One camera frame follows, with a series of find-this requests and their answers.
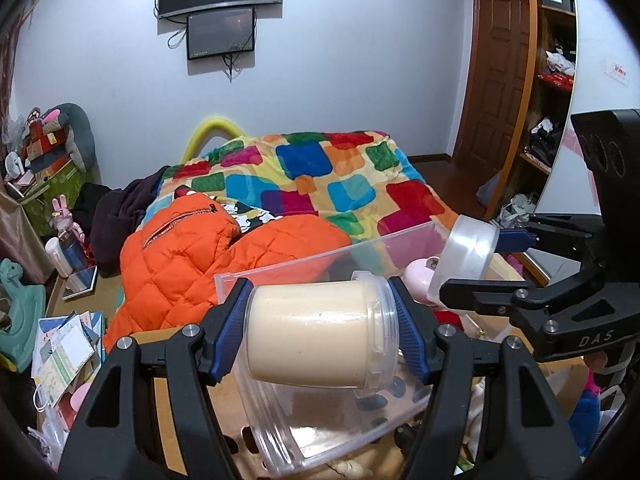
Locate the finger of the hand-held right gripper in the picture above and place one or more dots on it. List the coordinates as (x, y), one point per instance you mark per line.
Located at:
(512, 240)
(480, 295)

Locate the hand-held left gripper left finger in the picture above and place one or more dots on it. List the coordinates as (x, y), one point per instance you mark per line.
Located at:
(230, 330)

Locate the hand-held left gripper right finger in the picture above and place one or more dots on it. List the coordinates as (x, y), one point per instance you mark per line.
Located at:
(410, 335)

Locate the white lidded translucent jar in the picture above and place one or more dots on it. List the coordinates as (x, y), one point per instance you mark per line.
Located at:
(467, 250)

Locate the clear jar of cream paste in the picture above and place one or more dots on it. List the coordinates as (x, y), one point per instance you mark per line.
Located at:
(315, 335)

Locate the clear plastic storage bin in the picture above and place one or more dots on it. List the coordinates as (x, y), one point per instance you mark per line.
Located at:
(300, 440)

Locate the white shoes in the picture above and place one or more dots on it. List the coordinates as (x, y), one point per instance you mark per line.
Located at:
(517, 210)

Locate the grey plastic bag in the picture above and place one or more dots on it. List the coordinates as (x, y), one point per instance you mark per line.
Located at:
(490, 190)

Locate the orange quilted jacket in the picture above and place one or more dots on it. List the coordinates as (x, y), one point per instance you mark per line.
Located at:
(175, 270)

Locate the black clothes on shelf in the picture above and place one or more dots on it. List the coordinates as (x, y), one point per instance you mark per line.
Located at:
(547, 142)

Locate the wooden bookshelf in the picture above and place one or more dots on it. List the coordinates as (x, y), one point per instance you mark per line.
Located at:
(525, 135)

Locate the black white patterned cloth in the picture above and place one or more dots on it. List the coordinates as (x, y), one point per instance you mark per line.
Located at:
(255, 217)

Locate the dark maroon cloth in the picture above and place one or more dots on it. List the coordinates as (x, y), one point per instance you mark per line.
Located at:
(120, 225)

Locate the tablet with dark screen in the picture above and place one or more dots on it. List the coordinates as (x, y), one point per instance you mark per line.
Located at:
(81, 282)

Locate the red packet on shelf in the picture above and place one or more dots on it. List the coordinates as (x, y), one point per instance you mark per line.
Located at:
(555, 81)

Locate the brown wooden door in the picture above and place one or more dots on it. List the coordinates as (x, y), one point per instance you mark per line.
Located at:
(492, 75)

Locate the pile of papers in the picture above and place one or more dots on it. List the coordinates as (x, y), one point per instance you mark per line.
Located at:
(65, 355)

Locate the blue bottle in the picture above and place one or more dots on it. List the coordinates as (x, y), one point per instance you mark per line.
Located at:
(76, 255)

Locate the colourful checked blanket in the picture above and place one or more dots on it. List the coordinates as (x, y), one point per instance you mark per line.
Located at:
(310, 175)

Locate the white cloth on shelf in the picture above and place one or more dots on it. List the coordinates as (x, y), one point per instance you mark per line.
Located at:
(560, 62)

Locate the white bottle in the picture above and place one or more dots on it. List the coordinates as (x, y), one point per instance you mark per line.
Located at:
(56, 257)

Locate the pink bunny toy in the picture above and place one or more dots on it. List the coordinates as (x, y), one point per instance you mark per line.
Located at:
(64, 217)

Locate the yellow foam tube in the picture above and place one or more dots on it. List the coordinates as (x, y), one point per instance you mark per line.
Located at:
(210, 125)

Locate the green dinosaur toy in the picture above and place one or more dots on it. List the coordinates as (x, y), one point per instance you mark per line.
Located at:
(20, 320)

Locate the green storage box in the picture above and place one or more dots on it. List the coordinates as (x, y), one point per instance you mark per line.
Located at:
(50, 200)

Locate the brown pink curtain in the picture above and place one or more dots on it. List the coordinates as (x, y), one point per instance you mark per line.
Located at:
(15, 240)

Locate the grey round cushion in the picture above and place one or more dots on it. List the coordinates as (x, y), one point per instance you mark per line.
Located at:
(82, 130)

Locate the red patchwork bag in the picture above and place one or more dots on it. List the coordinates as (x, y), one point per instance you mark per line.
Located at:
(42, 137)

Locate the small white fan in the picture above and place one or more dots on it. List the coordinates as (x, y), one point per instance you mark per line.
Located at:
(14, 166)

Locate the pink wall sticker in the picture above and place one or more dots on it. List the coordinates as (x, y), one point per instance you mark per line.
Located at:
(616, 71)

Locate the small black wall monitor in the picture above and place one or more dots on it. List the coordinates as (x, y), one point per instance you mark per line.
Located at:
(220, 32)

